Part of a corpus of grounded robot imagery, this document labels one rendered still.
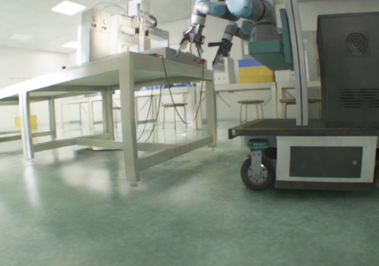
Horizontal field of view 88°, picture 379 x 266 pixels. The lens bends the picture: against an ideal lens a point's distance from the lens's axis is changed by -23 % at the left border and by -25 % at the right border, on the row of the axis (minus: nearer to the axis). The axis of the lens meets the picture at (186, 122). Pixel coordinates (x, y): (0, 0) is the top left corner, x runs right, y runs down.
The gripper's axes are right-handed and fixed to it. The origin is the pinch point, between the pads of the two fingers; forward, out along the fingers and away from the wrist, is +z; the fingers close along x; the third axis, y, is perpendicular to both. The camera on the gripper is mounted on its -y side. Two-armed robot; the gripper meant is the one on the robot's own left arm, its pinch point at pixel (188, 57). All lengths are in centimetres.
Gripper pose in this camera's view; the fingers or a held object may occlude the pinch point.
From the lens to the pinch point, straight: 143.7
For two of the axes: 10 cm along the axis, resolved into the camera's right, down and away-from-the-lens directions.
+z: -2.1, 8.9, 4.0
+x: 8.7, -0.2, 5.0
